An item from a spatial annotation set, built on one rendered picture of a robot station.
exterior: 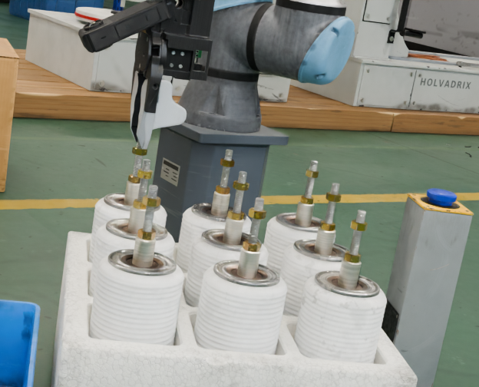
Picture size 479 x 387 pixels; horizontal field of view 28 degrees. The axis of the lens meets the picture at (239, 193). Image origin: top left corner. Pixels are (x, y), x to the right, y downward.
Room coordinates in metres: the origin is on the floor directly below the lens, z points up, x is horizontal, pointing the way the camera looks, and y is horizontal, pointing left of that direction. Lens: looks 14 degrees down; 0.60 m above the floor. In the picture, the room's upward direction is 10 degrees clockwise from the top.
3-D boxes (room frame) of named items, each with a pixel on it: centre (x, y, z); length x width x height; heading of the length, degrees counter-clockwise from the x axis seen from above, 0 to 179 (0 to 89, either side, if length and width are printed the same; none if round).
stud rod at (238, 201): (1.14, 0.00, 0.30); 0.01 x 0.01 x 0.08
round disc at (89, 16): (3.39, 0.52, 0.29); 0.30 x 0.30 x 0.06
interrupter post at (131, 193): (1.23, 0.14, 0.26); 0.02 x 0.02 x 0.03
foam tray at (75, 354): (1.14, 0.00, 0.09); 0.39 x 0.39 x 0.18; 11
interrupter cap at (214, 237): (1.14, 0.00, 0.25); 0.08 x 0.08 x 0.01
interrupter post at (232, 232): (1.14, 0.00, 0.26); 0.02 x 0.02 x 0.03
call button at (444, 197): (1.27, -0.27, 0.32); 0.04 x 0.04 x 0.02
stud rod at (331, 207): (1.17, -0.12, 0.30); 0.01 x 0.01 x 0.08
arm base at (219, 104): (1.67, 0.06, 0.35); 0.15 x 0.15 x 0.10
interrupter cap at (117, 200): (1.23, 0.14, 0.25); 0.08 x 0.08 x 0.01
